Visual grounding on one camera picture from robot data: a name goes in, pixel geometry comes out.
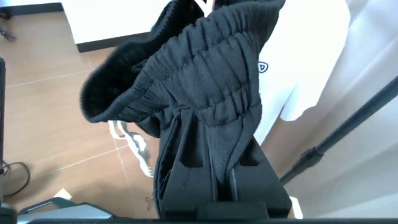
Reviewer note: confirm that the white printed t-shirt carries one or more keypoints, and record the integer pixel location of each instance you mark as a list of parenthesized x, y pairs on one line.
[(295, 46)]

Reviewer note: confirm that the beige curtain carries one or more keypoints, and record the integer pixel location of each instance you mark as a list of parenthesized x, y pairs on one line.
[(357, 174)]

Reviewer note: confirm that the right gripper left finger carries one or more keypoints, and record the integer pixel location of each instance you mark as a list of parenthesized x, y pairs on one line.
[(189, 186)]

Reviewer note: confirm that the black garment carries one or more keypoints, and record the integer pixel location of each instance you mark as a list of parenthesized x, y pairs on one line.
[(211, 71)]

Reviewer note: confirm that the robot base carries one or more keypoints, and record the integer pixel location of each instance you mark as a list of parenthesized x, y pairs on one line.
[(68, 211)]

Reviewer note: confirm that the black clothes rack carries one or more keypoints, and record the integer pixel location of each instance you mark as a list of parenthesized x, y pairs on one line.
[(342, 127)]

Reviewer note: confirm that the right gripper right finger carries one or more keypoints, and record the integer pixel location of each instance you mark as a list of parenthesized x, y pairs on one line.
[(264, 186)]

